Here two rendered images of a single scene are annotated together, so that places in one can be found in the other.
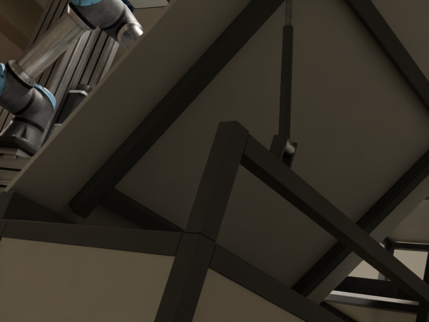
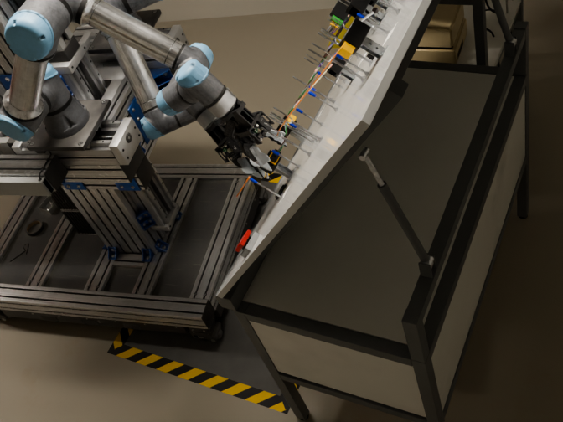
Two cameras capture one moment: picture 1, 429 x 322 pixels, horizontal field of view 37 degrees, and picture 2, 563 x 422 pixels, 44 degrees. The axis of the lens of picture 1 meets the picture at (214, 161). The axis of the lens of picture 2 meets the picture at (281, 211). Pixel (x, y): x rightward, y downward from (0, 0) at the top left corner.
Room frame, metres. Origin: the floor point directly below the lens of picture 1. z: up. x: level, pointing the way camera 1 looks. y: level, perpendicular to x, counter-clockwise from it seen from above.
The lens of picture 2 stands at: (0.10, 0.23, 2.49)
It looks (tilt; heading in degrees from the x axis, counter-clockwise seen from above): 47 degrees down; 357
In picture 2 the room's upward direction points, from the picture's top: 22 degrees counter-clockwise
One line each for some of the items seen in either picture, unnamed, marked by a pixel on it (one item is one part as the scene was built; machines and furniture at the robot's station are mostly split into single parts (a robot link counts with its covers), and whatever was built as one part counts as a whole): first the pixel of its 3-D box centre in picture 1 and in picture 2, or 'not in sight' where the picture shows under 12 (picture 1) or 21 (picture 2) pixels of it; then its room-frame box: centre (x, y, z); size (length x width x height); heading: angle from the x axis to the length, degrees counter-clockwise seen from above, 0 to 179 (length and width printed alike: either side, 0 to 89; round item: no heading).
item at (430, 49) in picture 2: not in sight; (422, 30); (2.27, -0.69, 0.76); 0.30 x 0.21 x 0.20; 48
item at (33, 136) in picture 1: (22, 137); (60, 111); (2.10, 0.66, 1.21); 0.15 x 0.15 x 0.10
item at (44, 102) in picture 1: (34, 107); (41, 85); (2.09, 0.66, 1.33); 0.13 x 0.12 x 0.14; 142
